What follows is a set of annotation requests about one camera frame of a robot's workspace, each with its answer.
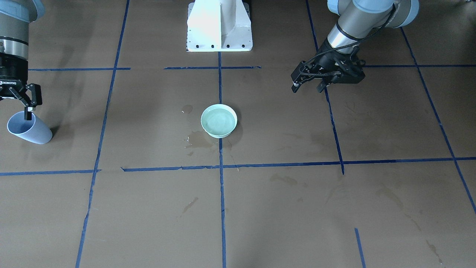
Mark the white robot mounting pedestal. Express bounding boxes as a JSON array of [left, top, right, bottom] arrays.
[[186, 0, 253, 52]]

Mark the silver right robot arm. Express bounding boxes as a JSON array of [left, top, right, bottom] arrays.
[[0, 0, 45, 121]]

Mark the light blue plastic cup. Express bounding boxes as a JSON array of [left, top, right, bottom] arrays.
[[7, 111, 53, 144]]

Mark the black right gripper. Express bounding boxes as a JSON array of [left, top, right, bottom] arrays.
[[0, 52, 42, 121]]

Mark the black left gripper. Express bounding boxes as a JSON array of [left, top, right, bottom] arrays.
[[291, 40, 365, 93]]

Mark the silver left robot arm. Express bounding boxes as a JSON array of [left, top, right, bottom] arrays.
[[291, 0, 420, 93]]

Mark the mint green bowl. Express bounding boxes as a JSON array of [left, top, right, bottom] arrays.
[[200, 104, 238, 138]]

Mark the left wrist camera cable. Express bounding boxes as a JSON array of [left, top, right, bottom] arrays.
[[300, 4, 397, 78]]

